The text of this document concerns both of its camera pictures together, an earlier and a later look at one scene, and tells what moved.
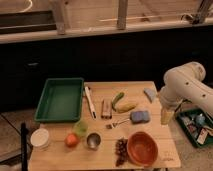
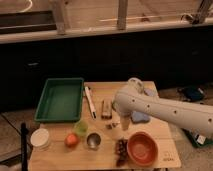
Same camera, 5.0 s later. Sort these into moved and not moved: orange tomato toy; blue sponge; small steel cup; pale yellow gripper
Moved: pale yellow gripper
Not moved: small steel cup; blue sponge; orange tomato toy
